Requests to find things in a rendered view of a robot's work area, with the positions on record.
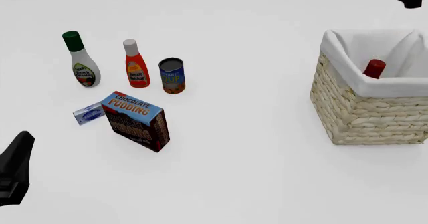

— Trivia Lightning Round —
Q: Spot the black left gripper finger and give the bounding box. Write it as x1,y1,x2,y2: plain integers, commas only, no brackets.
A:
0,130,36,182

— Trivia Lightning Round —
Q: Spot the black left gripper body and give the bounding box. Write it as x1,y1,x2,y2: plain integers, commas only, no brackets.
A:
0,174,31,207

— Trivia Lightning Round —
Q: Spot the white cloth basket liner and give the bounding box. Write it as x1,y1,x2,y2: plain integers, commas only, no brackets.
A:
320,29,428,98

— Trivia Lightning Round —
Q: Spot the woven wicker basket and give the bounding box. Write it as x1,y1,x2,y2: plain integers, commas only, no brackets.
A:
310,52,428,146

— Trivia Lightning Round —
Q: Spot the bbq sauce bottle red cap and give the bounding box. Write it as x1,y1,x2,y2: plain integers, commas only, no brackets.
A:
362,58,387,80

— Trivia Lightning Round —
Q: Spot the small white blue box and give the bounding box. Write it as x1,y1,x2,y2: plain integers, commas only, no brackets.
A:
72,102,106,126

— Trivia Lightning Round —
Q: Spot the ranch dressing bottle green cap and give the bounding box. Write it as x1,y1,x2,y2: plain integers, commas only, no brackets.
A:
62,30,102,88

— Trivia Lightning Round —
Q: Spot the chocolate pudding box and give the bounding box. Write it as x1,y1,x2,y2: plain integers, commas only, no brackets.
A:
100,90,171,154

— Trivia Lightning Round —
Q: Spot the tomato ketchup bottle white cap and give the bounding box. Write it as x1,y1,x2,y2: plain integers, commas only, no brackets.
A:
122,38,151,88

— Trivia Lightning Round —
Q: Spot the blue alphabet soup can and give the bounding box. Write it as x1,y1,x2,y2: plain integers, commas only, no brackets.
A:
158,57,186,95

